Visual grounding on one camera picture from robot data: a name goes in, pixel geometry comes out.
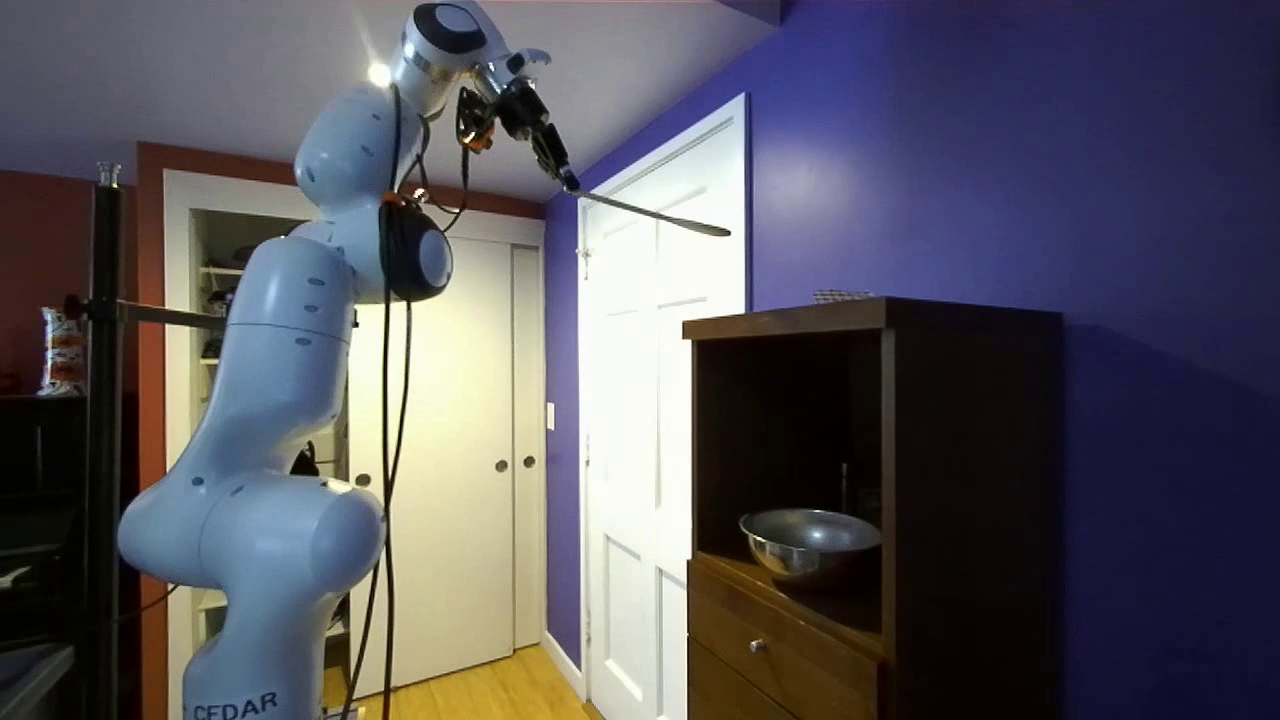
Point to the silver metal bowl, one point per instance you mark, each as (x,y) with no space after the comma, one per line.
(810,541)

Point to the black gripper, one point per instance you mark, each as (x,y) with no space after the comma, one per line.
(523,113)

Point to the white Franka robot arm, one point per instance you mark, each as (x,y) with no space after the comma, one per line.
(265,401)

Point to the black camera stand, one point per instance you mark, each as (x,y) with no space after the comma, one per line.
(106,466)

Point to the white panel door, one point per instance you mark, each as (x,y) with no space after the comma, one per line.
(666,466)

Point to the white closet doors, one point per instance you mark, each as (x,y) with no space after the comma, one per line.
(455,466)

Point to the silver drawer knob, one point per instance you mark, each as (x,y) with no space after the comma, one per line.
(759,646)

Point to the white printed bag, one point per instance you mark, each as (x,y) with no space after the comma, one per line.
(62,352)

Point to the brown wooden cabinet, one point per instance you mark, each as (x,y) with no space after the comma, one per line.
(932,534)

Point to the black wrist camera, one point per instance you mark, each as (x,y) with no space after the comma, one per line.
(478,121)

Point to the bright ceiling light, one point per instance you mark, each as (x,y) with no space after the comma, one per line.
(382,75)

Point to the small white wall plate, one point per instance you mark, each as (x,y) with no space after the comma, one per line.
(550,418)

